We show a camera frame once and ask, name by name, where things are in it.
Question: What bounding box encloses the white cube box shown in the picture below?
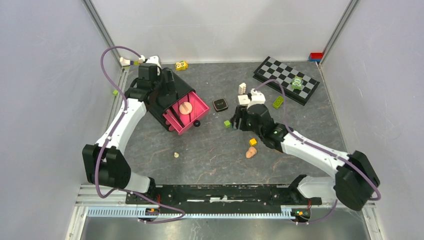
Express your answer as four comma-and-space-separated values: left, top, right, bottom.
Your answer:
237, 94, 251, 106

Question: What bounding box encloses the black makeup organizer box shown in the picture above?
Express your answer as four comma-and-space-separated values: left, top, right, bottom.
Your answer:
146, 67, 195, 131

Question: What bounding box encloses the beige makeup sponge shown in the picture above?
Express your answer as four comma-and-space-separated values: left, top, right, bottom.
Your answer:
245, 146, 258, 159

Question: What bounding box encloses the black makeup brush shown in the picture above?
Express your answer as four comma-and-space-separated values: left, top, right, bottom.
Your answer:
170, 108, 185, 128

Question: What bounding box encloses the round wooden disc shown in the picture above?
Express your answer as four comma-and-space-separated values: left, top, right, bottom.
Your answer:
178, 101, 194, 115

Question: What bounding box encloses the pink top drawer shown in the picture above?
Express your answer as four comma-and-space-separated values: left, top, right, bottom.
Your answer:
162, 91, 210, 135

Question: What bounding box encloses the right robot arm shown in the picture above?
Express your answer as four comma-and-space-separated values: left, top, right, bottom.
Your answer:
230, 104, 381, 211

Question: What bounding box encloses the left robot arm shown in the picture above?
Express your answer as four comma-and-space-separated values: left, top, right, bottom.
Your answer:
82, 62, 177, 204

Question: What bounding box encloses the yellow cube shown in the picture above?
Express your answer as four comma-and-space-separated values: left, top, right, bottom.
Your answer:
249, 138, 258, 147

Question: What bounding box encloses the green lego brick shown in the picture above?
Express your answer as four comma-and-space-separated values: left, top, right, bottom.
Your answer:
272, 96, 285, 109

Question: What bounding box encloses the small green cube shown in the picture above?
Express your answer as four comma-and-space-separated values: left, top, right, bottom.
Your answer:
224, 120, 231, 128

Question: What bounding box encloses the white stacked block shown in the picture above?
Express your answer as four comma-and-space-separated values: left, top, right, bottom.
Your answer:
238, 82, 247, 95

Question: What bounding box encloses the white corner block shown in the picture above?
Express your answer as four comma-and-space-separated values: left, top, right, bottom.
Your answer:
119, 57, 132, 67

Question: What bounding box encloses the yellow toy block face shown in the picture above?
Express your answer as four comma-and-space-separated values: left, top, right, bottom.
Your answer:
175, 61, 189, 71

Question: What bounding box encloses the black compact case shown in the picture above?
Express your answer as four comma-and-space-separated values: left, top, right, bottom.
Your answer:
212, 98, 228, 113

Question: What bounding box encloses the chessboard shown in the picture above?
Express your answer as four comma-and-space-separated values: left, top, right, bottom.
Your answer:
253, 56, 320, 106

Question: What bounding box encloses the green toy monster block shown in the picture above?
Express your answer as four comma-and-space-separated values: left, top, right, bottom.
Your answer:
291, 76, 303, 90

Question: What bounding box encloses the red blue bricks stack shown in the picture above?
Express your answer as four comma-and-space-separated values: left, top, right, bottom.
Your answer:
308, 52, 324, 63

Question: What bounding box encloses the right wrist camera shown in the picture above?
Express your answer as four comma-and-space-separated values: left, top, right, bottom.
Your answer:
247, 88, 266, 108

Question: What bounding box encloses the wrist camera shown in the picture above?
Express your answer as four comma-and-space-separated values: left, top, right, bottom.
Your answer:
137, 55, 162, 68
247, 88, 266, 108

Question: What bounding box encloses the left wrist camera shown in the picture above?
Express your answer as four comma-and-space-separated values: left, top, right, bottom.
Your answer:
137, 55, 162, 68

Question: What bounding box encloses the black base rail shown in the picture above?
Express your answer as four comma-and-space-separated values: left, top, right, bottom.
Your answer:
146, 184, 322, 214

